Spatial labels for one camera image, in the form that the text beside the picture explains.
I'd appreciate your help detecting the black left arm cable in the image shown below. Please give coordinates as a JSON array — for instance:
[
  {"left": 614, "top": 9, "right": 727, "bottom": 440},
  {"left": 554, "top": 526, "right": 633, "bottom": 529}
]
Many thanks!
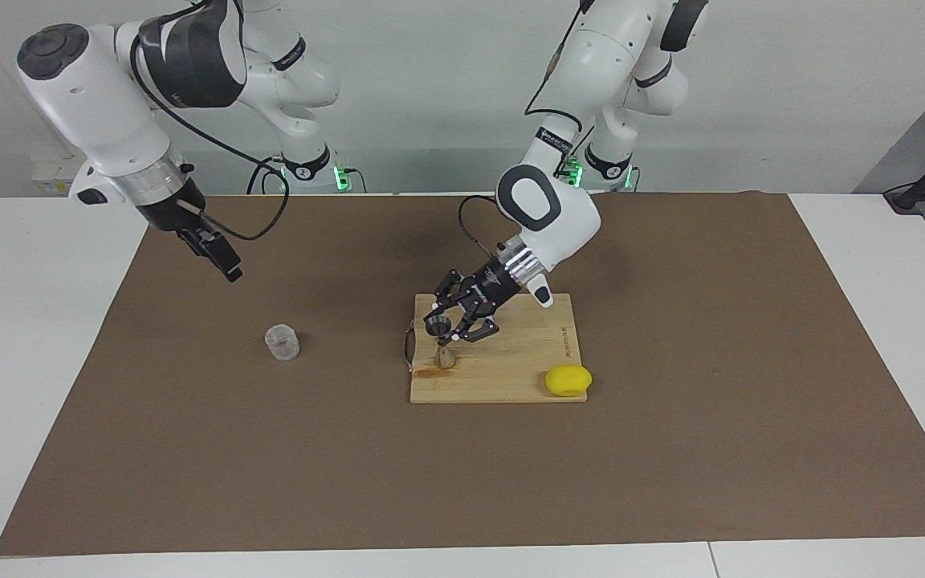
[{"left": 459, "top": 0, "right": 592, "bottom": 259}]

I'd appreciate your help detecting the black left base cable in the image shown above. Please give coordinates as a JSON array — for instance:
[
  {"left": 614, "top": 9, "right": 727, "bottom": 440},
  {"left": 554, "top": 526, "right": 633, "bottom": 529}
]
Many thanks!
[{"left": 555, "top": 120, "right": 596, "bottom": 192}]

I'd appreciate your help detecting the black base cable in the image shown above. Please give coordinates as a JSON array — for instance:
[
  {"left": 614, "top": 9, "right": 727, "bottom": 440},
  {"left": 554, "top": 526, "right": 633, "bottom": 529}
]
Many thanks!
[
  {"left": 555, "top": 120, "right": 596, "bottom": 192},
  {"left": 247, "top": 157, "right": 287, "bottom": 194}
]

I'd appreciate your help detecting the black right base cable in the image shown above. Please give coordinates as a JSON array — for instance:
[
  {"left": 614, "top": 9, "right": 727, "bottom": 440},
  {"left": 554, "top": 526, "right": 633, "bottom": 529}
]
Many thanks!
[{"left": 247, "top": 157, "right": 287, "bottom": 194}]

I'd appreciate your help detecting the clear plastic cup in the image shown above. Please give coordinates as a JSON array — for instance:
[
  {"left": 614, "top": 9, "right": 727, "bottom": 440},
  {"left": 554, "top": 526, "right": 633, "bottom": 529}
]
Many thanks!
[{"left": 264, "top": 324, "right": 301, "bottom": 362}]

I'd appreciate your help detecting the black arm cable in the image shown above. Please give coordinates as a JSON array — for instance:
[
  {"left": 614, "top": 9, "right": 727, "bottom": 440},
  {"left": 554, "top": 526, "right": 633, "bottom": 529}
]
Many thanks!
[
  {"left": 459, "top": 0, "right": 592, "bottom": 259},
  {"left": 129, "top": 0, "right": 291, "bottom": 242}
]

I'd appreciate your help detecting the wooden cutting board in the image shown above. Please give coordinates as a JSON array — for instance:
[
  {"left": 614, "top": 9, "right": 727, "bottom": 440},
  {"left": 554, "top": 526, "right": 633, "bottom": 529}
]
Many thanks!
[{"left": 402, "top": 293, "right": 589, "bottom": 404}]

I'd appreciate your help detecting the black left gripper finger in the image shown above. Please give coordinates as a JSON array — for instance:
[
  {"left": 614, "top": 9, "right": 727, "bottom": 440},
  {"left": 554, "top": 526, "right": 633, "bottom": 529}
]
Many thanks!
[
  {"left": 424, "top": 269, "right": 471, "bottom": 322},
  {"left": 446, "top": 317, "right": 501, "bottom": 344}
]

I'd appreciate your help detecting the white wall power strip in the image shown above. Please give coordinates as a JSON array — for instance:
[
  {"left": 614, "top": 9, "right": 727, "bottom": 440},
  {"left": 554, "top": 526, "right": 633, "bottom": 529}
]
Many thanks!
[{"left": 31, "top": 158, "right": 83, "bottom": 194}]

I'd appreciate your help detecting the steel double jigger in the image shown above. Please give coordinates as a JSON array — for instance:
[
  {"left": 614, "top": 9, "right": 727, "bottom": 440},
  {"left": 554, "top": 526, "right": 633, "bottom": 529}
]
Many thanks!
[{"left": 426, "top": 317, "right": 457, "bottom": 370}]

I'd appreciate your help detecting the brown table mat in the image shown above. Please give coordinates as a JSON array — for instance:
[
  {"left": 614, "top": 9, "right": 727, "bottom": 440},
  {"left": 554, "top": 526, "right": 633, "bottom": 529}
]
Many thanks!
[{"left": 0, "top": 191, "right": 925, "bottom": 556}]

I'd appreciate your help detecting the yellow lemon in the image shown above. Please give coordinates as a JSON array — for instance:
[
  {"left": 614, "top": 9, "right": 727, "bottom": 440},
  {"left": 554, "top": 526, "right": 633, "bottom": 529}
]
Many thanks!
[{"left": 544, "top": 364, "right": 593, "bottom": 397}]

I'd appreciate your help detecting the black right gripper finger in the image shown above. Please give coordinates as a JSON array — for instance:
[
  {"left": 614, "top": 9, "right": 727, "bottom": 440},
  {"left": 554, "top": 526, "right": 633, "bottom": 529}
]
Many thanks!
[
  {"left": 204, "top": 237, "right": 243, "bottom": 283},
  {"left": 180, "top": 225, "right": 218, "bottom": 258}
]

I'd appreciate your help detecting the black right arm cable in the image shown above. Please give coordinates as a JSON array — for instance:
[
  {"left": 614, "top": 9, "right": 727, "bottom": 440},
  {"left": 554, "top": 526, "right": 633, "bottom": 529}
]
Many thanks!
[{"left": 129, "top": 0, "right": 291, "bottom": 242}]

